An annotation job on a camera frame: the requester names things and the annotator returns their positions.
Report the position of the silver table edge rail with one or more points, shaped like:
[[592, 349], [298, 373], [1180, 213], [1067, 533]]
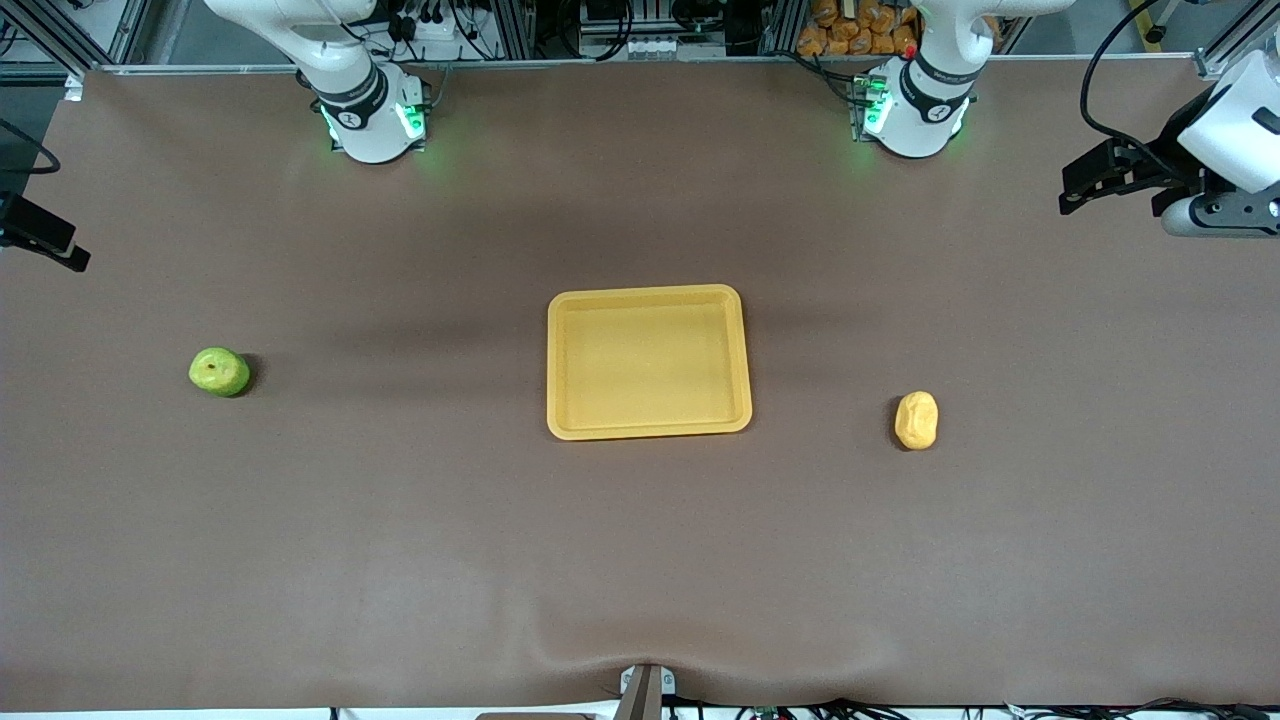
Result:
[[600, 62]]

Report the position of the green apple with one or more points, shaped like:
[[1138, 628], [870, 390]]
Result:
[[220, 373]]

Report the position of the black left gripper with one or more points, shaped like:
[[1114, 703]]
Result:
[[1166, 176]]

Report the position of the white power strip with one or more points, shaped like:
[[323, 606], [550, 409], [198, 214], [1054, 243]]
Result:
[[430, 28]]

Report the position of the yellow potato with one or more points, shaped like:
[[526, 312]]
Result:
[[916, 421]]

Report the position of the orange items pile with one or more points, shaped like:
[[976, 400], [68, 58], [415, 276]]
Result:
[[850, 30]]

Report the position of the brown table mat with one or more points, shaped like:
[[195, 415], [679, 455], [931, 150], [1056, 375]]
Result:
[[640, 550]]

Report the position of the aluminium frame post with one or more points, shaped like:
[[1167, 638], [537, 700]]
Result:
[[1225, 45], [130, 30]]

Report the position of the yellow plastic tray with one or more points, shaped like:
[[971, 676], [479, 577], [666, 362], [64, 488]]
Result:
[[648, 365]]

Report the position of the black electronics box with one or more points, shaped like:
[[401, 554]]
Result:
[[605, 12]]

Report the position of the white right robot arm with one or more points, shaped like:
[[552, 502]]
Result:
[[360, 130]]

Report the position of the white connector block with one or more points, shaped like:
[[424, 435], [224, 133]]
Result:
[[658, 47]]

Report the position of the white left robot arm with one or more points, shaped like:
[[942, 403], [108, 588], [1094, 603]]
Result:
[[925, 100]]

